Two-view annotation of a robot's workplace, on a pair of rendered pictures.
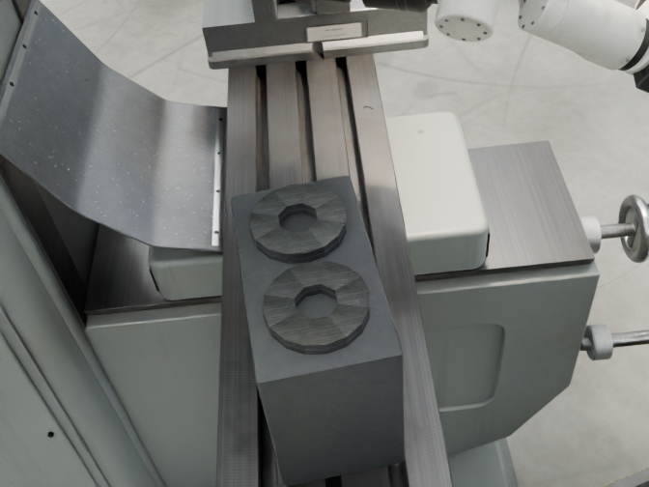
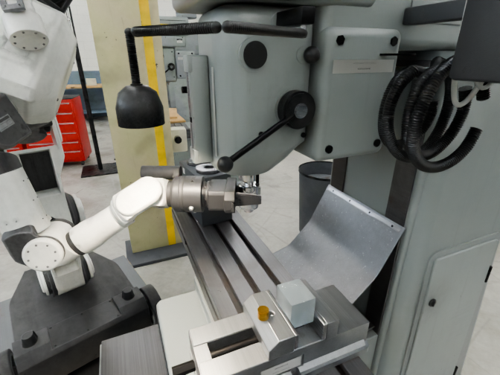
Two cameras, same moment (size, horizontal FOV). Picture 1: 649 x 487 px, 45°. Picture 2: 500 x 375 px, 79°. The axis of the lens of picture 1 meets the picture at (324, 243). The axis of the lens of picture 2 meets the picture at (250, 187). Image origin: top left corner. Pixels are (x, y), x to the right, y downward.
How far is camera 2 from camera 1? 1.53 m
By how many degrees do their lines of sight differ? 106
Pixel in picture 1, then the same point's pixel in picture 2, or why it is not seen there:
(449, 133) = (175, 357)
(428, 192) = (187, 313)
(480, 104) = not seen: outside the picture
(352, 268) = (193, 167)
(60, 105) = (346, 227)
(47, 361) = not seen: hidden behind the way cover
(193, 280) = not seen: hidden behind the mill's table
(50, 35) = (382, 234)
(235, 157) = (272, 258)
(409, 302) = (185, 227)
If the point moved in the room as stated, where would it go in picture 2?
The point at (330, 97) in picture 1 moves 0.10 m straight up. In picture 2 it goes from (242, 296) to (242, 264)
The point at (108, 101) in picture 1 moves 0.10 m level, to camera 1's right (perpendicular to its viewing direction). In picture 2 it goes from (353, 263) to (324, 273)
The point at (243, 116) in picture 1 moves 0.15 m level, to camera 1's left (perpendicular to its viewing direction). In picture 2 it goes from (283, 277) to (327, 263)
